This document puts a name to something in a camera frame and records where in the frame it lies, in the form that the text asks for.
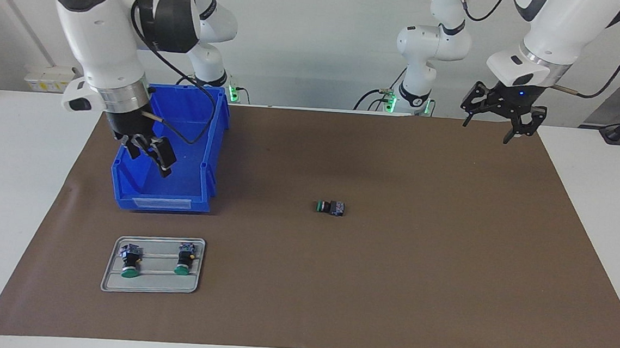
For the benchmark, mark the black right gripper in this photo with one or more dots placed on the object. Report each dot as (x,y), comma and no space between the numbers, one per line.
(130,126)

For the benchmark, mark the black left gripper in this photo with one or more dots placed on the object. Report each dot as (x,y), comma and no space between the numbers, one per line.
(511,103)

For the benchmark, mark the green push button switch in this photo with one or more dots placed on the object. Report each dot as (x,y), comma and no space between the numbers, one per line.
(129,270)
(332,208)
(183,266)

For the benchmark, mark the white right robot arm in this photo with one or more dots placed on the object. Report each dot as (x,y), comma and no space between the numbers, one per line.
(101,34)

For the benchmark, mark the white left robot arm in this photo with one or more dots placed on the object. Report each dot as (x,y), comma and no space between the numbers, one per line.
(434,41)

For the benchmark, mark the blue plastic storage bin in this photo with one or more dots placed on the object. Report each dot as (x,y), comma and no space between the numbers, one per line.
(189,182)

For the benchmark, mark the grey metal tray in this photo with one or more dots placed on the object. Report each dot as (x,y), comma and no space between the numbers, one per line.
(160,286)

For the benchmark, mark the brown table mat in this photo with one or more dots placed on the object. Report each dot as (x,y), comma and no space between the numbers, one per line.
(335,279)

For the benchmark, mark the white wall socket box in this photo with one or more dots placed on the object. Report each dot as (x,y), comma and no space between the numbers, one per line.
(44,79)

